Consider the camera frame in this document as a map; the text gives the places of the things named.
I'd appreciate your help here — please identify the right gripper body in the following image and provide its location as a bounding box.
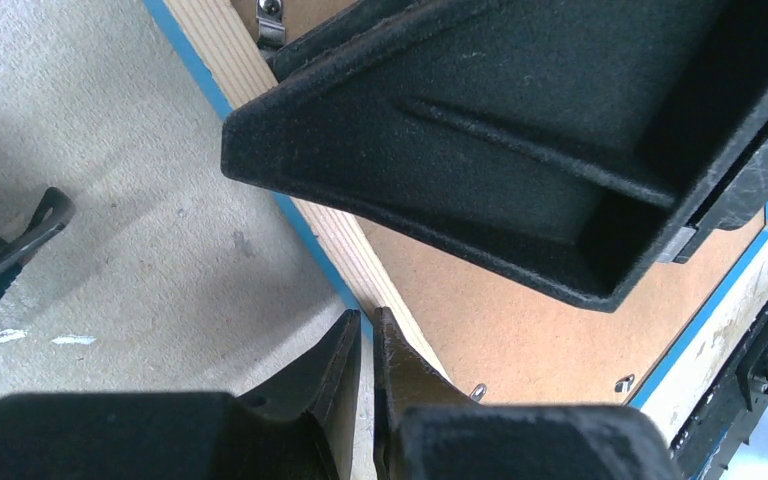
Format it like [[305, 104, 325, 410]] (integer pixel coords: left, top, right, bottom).
[[658, 124, 768, 263]]

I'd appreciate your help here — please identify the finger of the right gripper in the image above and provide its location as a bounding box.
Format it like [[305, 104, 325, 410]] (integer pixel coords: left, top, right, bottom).
[[221, 1, 768, 312]]

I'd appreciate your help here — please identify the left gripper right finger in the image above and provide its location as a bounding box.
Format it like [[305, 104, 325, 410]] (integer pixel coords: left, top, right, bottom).
[[372, 307, 680, 479]]

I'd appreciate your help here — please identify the blue wooden picture frame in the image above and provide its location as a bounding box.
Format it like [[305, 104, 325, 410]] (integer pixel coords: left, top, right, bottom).
[[142, 0, 768, 411]]

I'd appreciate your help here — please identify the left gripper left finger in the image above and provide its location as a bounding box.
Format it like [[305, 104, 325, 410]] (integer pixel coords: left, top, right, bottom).
[[0, 310, 362, 479]]

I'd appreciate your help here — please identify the brown backing board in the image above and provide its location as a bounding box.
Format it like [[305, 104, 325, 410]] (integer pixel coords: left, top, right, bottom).
[[230, 0, 768, 407]]

